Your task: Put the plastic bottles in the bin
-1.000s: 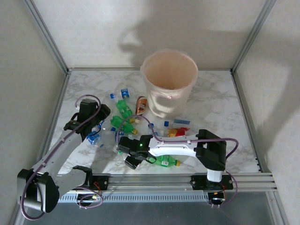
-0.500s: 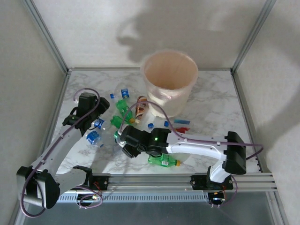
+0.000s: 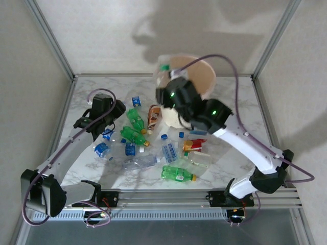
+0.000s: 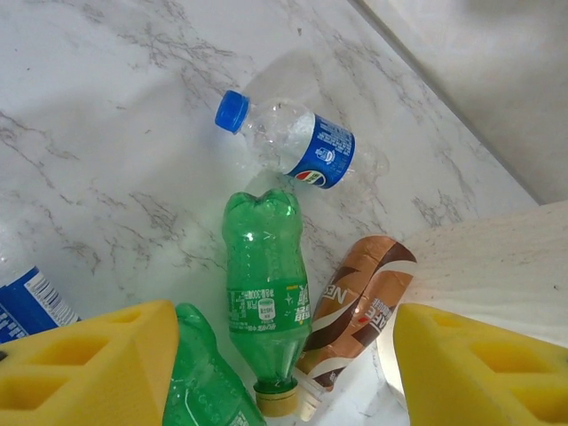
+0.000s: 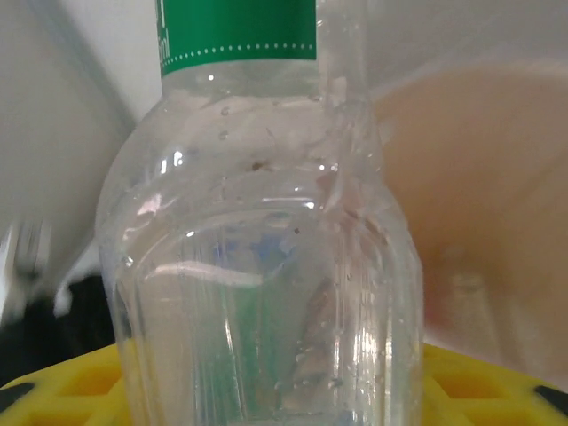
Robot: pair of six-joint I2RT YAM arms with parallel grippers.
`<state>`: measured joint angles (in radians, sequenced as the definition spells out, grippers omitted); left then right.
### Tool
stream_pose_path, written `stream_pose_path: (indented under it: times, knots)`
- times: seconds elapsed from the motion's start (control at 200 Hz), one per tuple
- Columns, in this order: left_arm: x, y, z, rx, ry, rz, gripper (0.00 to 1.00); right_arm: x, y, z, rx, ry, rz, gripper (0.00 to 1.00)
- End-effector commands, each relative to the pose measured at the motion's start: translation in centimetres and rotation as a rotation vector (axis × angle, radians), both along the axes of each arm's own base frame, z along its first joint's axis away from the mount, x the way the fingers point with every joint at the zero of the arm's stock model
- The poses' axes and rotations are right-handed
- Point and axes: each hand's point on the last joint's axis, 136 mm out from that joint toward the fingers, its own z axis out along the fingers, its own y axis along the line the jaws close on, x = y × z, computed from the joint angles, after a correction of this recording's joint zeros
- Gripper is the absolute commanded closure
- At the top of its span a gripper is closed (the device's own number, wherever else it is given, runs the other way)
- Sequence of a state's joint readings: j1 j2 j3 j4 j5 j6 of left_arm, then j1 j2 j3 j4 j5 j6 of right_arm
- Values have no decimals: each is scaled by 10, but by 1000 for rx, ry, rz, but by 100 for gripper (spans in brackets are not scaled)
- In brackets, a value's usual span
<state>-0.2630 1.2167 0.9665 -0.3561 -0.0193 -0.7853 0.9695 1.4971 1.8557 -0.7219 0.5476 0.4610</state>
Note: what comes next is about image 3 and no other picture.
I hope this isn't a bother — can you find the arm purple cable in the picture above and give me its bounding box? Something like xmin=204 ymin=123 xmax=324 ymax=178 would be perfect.
xmin=178 ymin=54 xmax=315 ymax=183
xmin=22 ymin=88 xmax=118 ymax=227

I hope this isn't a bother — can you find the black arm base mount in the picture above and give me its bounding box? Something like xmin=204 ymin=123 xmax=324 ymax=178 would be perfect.
xmin=208 ymin=190 xmax=256 ymax=207
xmin=97 ymin=190 xmax=120 ymax=207

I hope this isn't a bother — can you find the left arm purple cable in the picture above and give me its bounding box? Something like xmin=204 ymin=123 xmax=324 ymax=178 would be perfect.
xmin=22 ymin=88 xmax=118 ymax=227

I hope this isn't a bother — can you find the clear bottle white label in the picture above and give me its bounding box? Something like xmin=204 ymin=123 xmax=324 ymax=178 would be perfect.
xmin=180 ymin=150 xmax=213 ymax=168

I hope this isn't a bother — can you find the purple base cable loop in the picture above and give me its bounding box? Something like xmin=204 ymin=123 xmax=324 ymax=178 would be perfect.
xmin=83 ymin=201 xmax=112 ymax=228
xmin=228 ymin=196 xmax=262 ymax=227

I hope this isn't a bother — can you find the bottle red yellow label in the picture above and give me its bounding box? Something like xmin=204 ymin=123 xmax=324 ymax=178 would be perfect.
xmin=181 ymin=138 xmax=206 ymax=153

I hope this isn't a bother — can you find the aluminium frame post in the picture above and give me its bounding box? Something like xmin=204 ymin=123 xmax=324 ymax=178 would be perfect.
xmin=24 ymin=0 xmax=78 ymax=80
xmin=252 ymin=0 xmax=302 ymax=80

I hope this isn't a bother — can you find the clear plastic bottle blue cap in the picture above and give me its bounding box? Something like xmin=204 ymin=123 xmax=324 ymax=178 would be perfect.
xmin=167 ymin=126 xmax=186 ymax=142

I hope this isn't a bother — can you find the beige round plastic bin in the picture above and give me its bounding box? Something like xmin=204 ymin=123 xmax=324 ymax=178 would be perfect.
xmin=153 ymin=54 xmax=217 ymax=130

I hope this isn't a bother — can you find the grey perforated cable duct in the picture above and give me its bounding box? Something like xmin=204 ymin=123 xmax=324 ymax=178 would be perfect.
xmin=33 ymin=210 xmax=228 ymax=221

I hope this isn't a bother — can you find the clear bottle light-blue label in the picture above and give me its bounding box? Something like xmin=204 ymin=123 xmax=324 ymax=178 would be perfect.
xmin=160 ymin=134 xmax=179 ymax=164

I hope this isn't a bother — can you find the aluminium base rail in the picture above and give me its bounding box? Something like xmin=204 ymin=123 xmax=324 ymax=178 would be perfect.
xmin=60 ymin=190 xmax=300 ymax=211

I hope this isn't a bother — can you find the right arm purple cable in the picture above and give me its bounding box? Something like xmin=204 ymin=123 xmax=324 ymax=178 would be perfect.
xmin=178 ymin=54 xmax=315 ymax=183

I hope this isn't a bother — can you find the clear bottle green cap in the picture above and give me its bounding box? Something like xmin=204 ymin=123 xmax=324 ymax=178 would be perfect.
xmin=152 ymin=55 xmax=177 ymax=90

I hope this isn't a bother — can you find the aluminium table edge rail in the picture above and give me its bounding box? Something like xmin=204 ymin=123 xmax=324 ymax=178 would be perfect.
xmin=10 ymin=78 xmax=77 ymax=245
xmin=254 ymin=78 xmax=316 ymax=245
xmin=74 ymin=73 xmax=256 ymax=78

